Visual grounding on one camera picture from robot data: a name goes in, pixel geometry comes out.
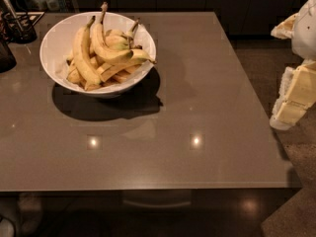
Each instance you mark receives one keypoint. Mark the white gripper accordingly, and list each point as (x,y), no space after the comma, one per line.
(306,34)

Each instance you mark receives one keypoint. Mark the yellow banana right front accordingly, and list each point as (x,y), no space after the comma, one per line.
(140,56)

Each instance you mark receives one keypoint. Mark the greenish banana back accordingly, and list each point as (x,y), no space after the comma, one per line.
(119,40)

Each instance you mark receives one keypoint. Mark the long yellow banana left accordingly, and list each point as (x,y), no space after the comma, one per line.
(81,53)

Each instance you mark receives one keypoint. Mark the white ceramic bowl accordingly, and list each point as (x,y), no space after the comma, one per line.
(57,43)

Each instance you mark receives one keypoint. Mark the small yellow bananas bottom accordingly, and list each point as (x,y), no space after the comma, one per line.
(75,77)

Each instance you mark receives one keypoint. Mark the dark round container left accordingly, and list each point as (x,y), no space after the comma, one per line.
(7,59)

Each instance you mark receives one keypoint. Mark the black wire pen holder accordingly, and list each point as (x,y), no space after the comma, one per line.
(20,29)

